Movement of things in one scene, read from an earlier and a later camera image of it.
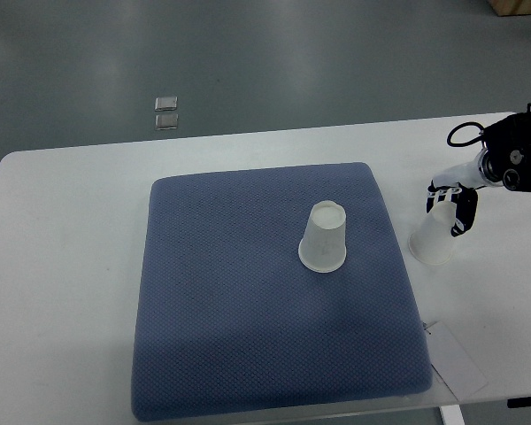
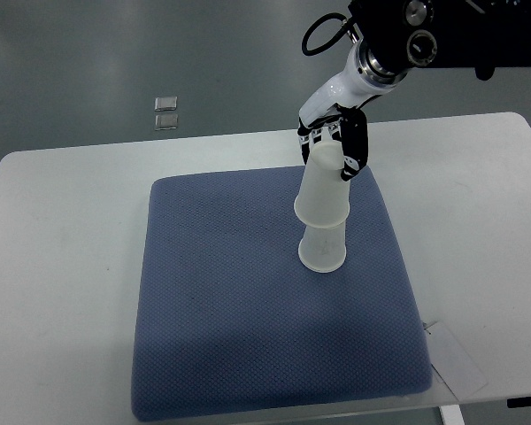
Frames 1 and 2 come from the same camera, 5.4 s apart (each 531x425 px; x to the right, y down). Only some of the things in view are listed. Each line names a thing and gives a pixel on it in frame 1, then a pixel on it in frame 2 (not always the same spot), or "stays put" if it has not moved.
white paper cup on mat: (322, 247) stays put
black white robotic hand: (459, 187) -> (336, 112)
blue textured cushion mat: (227, 321) stays put
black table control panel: (527, 401) stays put
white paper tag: (453, 364) stays put
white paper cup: (431, 242) -> (323, 199)
